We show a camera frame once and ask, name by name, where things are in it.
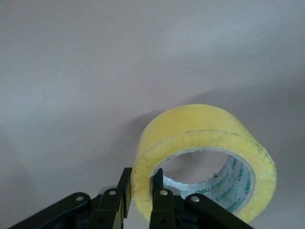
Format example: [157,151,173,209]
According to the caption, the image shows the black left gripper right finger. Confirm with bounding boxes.
[149,168,179,229]

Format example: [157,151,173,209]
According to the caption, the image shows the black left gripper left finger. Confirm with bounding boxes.
[90,167,133,229]

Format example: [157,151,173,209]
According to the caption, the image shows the yellow packing tape roll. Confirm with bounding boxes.
[132,104,278,225]

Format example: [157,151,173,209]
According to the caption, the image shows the brown table cover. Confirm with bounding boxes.
[0,0,305,229]

